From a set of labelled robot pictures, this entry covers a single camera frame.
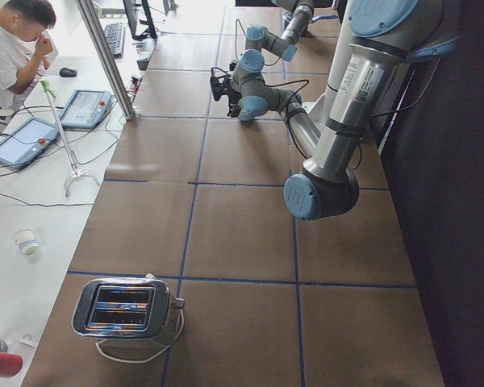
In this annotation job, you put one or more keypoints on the teach pendant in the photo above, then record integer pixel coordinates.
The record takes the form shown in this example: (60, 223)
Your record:
(85, 109)
(27, 142)

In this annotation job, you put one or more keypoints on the teach pendant far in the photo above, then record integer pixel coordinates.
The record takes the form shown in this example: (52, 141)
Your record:
(85, 109)

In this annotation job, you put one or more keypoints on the seated person white shirt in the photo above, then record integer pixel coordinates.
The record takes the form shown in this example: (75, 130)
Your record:
(24, 48)

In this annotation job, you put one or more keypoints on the reacher grabber tool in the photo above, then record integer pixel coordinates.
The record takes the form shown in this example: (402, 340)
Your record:
(77, 173)

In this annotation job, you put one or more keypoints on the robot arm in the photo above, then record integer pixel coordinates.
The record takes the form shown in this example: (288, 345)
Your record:
(375, 37)
(298, 17)

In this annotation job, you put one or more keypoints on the teach pendant near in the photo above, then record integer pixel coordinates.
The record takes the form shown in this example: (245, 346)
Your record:
(27, 142)

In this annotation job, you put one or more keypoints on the black computer mouse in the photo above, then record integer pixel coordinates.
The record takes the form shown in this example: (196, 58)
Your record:
(67, 72)

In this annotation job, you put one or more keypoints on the white appliance box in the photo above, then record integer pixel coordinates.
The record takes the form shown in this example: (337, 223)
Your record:
(133, 312)

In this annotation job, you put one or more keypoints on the aluminium frame post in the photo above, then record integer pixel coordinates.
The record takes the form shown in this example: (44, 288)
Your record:
(94, 27)

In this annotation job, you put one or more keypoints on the paper cup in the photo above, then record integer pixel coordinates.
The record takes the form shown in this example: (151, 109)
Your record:
(26, 242)

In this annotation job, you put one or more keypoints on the black keyboard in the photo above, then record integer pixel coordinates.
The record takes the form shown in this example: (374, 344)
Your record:
(115, 36)

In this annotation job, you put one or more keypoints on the black monitor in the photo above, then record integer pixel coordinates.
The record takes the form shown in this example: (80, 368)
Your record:
(139, 18)

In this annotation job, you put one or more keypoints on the red bottle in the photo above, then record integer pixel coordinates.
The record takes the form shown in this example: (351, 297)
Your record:
(10, 364)

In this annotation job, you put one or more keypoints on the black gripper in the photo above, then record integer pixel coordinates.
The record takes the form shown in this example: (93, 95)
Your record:
(232, 97)

